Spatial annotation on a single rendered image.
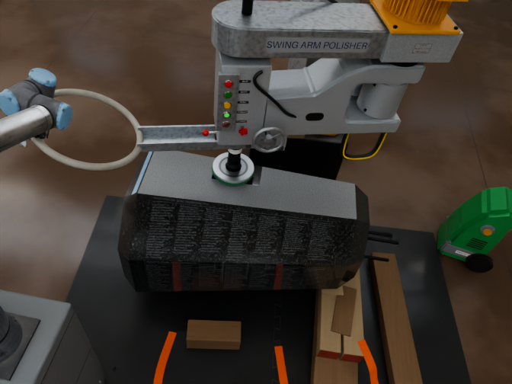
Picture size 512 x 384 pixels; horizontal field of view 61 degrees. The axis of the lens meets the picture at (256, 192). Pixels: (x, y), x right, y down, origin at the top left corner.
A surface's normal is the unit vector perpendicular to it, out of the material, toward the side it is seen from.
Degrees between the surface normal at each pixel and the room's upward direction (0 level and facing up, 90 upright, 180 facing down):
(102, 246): 0
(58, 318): 0
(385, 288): 0
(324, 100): 90
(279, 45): 90
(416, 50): 90
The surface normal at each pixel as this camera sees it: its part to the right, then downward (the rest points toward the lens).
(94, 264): 0.10, -0.65
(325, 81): -0.55, -0.47
